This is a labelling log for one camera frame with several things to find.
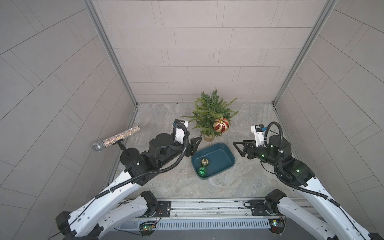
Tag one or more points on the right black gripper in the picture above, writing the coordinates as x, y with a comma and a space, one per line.
246, 145

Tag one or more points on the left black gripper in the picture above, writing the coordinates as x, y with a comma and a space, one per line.
192, 149

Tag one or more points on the small gold ball ornament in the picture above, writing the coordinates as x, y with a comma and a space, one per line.
205, 163

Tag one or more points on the red gold striped ornament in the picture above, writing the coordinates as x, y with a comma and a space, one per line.
221, 125

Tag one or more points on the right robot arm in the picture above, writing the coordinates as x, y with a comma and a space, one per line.
334, 224

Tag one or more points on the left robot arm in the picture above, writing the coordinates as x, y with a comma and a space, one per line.
105, 211

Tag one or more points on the small green christmas tree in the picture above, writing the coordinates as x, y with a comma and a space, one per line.
209, 107

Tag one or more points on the teal plastic tray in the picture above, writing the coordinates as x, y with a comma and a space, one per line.
220, 157

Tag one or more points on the green glitter ball ornament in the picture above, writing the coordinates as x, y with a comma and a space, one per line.
202, 172

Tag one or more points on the right circuit board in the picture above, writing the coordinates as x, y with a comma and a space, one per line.
277, 226

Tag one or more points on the circuit board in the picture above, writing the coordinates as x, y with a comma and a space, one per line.
277, 226
147, 228

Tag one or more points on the left circuit board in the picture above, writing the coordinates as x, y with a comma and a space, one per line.
147, 228

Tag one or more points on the glitter microphone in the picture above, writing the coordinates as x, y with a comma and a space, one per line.
101, 145

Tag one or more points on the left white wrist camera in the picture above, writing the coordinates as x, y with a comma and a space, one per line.
179, 133

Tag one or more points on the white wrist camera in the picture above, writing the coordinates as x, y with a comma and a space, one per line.
179, 133
259, 134

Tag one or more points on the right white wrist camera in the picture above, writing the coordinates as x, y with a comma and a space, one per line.
259, 134

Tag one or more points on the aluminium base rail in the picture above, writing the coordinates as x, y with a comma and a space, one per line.
200, 214

